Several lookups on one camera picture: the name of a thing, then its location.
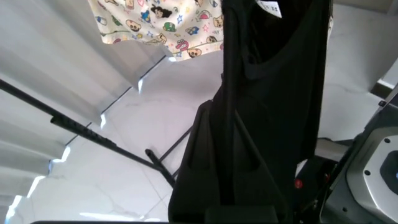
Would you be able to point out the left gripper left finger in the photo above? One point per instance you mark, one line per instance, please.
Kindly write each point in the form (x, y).
(199, 183)

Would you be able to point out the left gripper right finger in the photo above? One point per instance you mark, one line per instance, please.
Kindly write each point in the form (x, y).
(252, 186)

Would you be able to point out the black garment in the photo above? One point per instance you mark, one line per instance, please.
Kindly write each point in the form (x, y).
(280, 93)

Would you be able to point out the cream printed garment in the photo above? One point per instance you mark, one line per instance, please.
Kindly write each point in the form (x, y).
(161, 28)

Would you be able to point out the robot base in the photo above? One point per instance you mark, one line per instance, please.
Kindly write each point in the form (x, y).
(357, 186)

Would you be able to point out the black clothes rack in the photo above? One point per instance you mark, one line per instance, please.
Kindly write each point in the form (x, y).
(84, 132)

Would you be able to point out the white curtain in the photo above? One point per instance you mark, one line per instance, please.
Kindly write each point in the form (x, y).
(46, 46)

